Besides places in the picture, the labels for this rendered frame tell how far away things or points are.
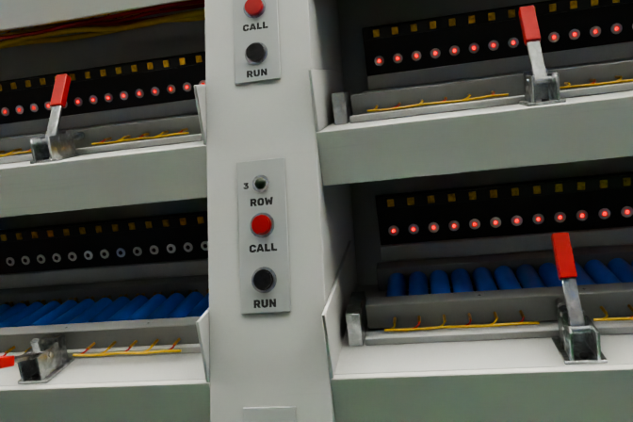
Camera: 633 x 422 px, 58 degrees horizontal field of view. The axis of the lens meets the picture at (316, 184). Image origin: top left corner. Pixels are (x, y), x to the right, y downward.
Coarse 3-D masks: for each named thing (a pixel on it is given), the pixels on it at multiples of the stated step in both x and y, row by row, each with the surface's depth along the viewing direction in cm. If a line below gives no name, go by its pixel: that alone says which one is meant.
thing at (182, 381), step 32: (0, 384) 48; (32, 384) 47; (64, 384) 46; (96, 384) 46; (128, 384) 45; (160, 384) 44; (192, 384) 44; (0, 416) 47; (32, 416) 47; (64, 416) 46; (96, 416) 46; (128, 416) 45; (160, 416) 45; (192, 416) 44
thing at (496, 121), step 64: (576, 0) 59; (384, 64) 63; (448, 64) 62; (512, 64) 60; (576, 64) 58; (320, 128) 47; (384, 128) 45; (448, 128) 44; (512, 128) 43; (576, 128) 43
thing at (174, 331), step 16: (128, 320) 52; (144, 320) 51; (160, 320) 51; (176, 320) 50; (192, 320) 50; (0, 336) 53; (16, 336) 52; (32, 336) 52; (80, 336) 51; (96, 336) 51; (112, 336) 51; (128, 336) 50; (144, 336) 50; (160, 336) 50; (176, 336) 50; (192, 336) 49; (0, 352) 53; (112, 352) 49; (128, 352) 49; (144, 352) 48
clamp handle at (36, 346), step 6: (30, 342) 48; (36, 342) 48; (36, 348) 48; (42, 348) 48; (24, 354) 47; (30, 354) 47; (36, 354) 47; (0, 360) 43; (6, 360) 44; (12, 360) 45; (18, 360) 45; (24, 360) 46; (0, 366) 43; (6, 366) 44
